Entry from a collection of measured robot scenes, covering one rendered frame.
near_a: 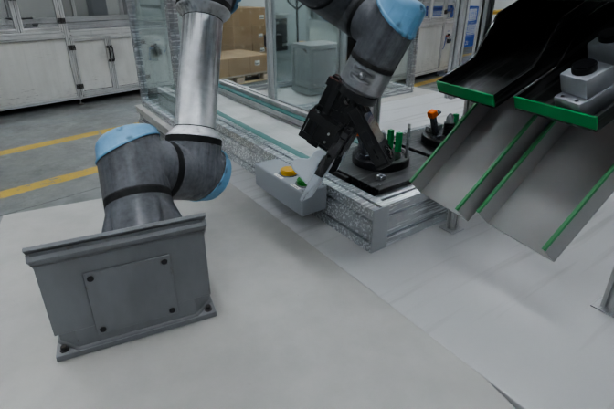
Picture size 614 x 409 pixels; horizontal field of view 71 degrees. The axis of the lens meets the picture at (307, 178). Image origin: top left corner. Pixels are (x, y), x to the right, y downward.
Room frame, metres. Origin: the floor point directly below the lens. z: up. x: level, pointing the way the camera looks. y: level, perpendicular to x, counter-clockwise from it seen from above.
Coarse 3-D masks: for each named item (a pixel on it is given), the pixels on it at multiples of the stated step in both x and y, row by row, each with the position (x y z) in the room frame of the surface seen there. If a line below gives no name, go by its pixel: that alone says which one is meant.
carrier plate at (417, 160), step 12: (348, 156) 1.02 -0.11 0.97; (420, 156) 1.02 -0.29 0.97; (348, 168) 0.94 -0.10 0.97; (360, 168) 0.94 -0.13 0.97; (408, 168) 0.94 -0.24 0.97; (360, 180) 0.87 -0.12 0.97; (372, 180) 0.87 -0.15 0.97; (384, 180) 0.87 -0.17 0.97; (396, 180) 0.87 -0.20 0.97; (408, 180) 0.87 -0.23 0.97; (372, 192) 0.84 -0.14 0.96; (384, 192) 0.83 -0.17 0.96
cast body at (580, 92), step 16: (576, 64) 0.59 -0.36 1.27; (592, 64) 0.58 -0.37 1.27; (608, 64) 0.58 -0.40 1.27; (560, 80) 0.60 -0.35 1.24; (576, 80) 0.58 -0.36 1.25; (592, 80) 0.56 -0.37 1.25; (608, 80) 0.57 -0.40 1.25; (560, 96) 0.60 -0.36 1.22; (576, 96) 0.58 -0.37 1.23; (592, 96) 0.57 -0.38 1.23; (608, 96) 0.58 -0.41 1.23; (592, 112) 0.57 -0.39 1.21
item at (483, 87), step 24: (528, 0) 0.86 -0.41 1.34; (552, 0) 0.87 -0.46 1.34; (504, 24) 0.84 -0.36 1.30; (528, 24) 0.87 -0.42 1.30; (552, 24) 0.86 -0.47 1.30; (576, 24) 0.73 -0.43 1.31; (480, 48) 0.82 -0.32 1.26; (504, 48) 0.84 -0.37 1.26; (528, 48) 0.81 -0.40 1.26; (552, 48) 0.71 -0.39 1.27; (456, 72) 0.80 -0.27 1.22; (480, 72) 0.79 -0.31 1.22; (504, 72) 0.76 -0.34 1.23; (528, 72) 0.69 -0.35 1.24; (456, 96) 0.74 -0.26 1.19; (480, 96) 0.69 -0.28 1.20; (504, 96) 0.68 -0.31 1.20
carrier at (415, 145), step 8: (440, 120) 1.28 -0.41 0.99; (448, 120) 1.13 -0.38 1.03; (456, 120) 1.16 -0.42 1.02; (440, 128) 1.18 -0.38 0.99; (448, 128) 1.12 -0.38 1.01; (416, 136) 1.18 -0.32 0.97; (424, 136) 1.12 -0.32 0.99; (432, 136) 1.10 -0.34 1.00; (440, 136) 1.10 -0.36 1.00; (416, 144) 1.11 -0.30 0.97; (424, 144) 1.11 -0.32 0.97; (432, 144) 1.09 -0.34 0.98; (424, 152) 1.05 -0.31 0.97
